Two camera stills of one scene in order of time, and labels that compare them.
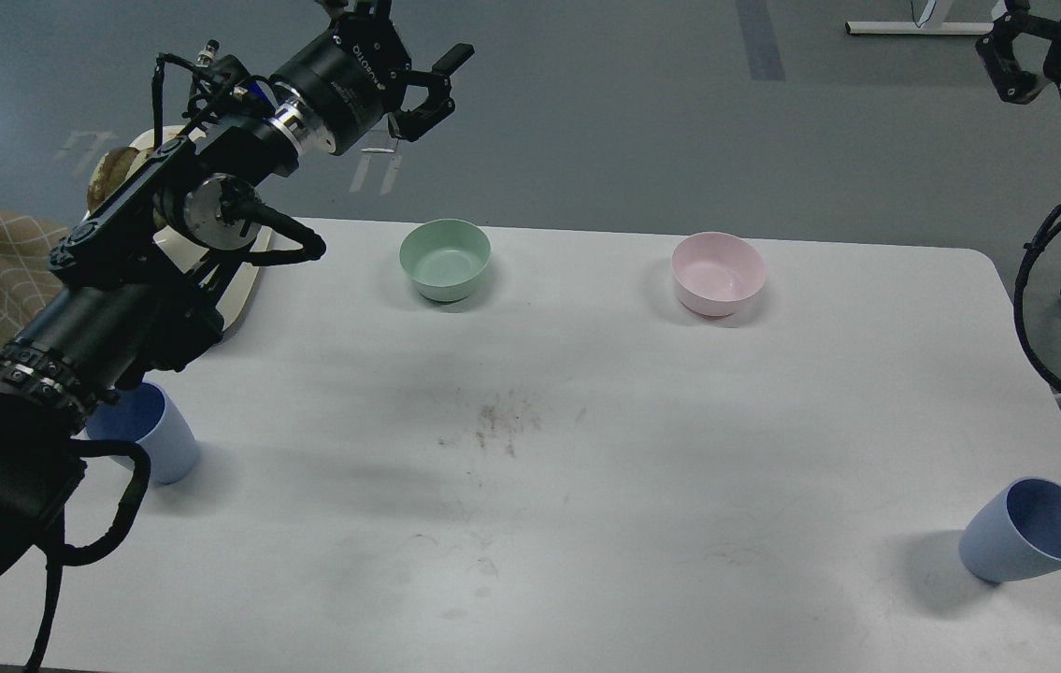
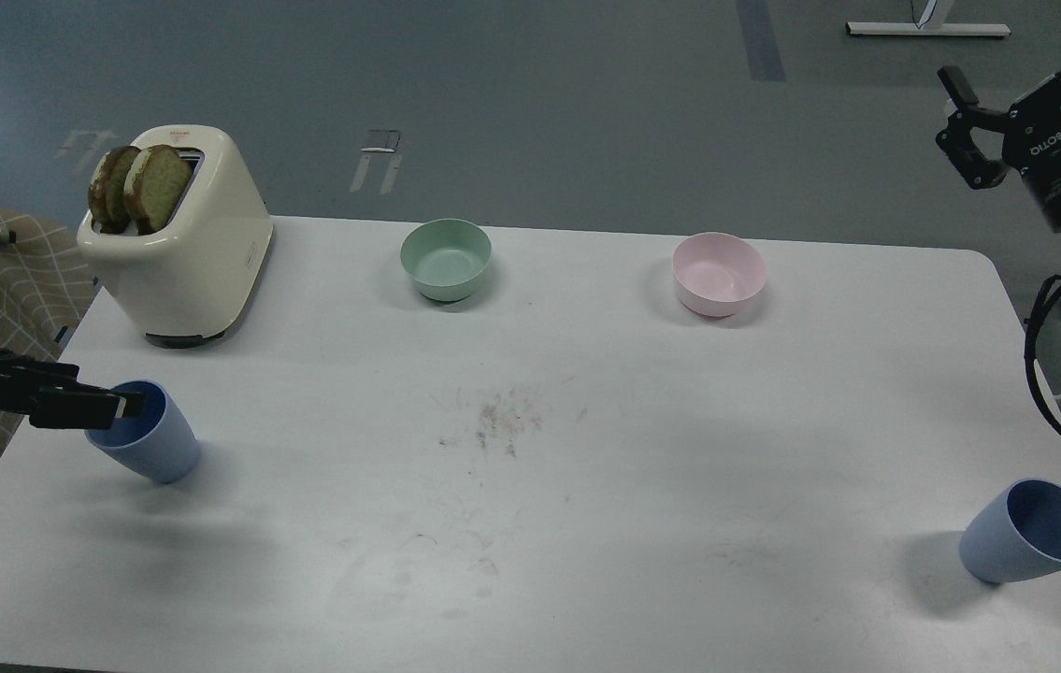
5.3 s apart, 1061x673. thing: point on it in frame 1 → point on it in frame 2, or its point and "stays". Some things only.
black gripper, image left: x=341 y=89 → x=52 y=398
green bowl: x=446 y=259 stays
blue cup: x=148 y=416 stays
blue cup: x=1027 y=526 stays
